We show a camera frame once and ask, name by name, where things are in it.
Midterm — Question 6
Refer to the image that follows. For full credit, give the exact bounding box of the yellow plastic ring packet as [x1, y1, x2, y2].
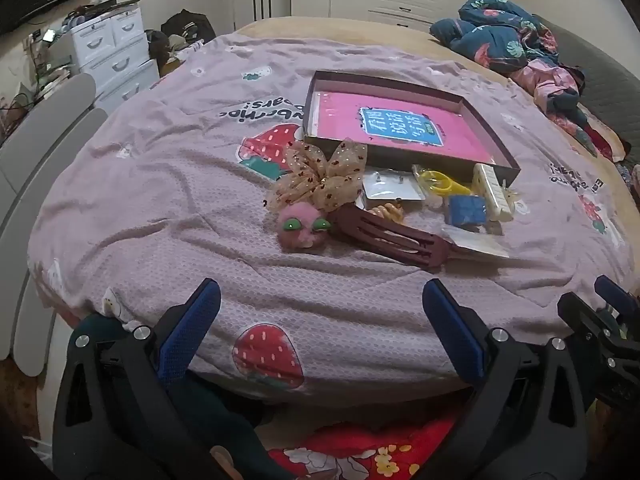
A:
[412, 164, 473, 201]

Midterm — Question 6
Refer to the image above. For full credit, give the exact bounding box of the white earring card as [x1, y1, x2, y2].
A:
[361, 169, 428, 208]

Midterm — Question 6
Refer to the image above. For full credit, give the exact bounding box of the blue clear plastic box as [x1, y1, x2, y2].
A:
[446, 195, 488, 228]

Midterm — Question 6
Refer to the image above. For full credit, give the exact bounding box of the red floral cloth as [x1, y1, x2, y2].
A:
[267, 410, 461, 480]

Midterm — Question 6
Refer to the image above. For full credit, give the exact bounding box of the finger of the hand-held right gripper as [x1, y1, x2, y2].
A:
[594, 275, 640, 321]
[557, 291, 640, 411]

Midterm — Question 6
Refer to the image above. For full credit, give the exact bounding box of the beige tulle bow hair clip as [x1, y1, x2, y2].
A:
[263, 139, 368, 213]

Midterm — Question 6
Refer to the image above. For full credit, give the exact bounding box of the black bag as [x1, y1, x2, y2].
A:
[160, 9, 217, 61]

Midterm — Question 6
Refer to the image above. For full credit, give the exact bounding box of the clear packet with white card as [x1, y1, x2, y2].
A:
[440, 225, 511, 263]

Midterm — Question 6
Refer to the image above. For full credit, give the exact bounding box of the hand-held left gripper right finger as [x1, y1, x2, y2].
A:
[422, 278, 596, 480]

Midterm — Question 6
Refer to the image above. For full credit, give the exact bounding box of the dark green cloth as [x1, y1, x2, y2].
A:
[75, 312, 301, 480]

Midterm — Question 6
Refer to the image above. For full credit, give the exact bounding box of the tangle of cables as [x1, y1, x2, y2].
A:
[0, 80, 46, 131]

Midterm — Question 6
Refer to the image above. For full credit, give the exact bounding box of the dark grey bag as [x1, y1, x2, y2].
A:
[146, 30, 173, 68]

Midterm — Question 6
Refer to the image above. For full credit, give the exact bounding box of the cream hair comb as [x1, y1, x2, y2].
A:
[472, 162, 516, 222]

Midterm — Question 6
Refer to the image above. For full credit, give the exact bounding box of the shallow cardboard box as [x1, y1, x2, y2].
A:
[302, 71, 522, 188]

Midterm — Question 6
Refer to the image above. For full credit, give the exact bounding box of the dark teal floral quilt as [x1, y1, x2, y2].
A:
[430, 0, 616, 156]

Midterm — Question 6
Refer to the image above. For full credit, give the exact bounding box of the dark red hair clip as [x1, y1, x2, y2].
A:
[327, 205, 451, 273]

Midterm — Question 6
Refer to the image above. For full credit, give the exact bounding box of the pink plush hair clip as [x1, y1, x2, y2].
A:
[277, 200, 335, 251]

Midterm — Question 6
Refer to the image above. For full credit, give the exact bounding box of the white drawer cabinet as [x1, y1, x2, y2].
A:
[62, 2, 161, 111]

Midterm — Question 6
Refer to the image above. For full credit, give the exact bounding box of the pink book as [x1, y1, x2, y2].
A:
[316, 91, 501, 163]

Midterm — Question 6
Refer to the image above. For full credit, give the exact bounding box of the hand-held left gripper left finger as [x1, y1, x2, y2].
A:
[52, 277, 223, 480]

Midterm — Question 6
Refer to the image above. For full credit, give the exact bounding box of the purple printed blanket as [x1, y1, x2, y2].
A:
[27, 35, 636, 406]

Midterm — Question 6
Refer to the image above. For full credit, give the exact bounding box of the grey padded chair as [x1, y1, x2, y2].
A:
[0, 72, 110, 376]

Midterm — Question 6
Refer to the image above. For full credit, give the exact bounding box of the beige twisted hair clip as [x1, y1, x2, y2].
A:
[370, 200, 406, 223]

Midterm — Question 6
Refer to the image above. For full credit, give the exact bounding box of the grey padded headboard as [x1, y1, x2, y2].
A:
[540, 17, 640, 161]

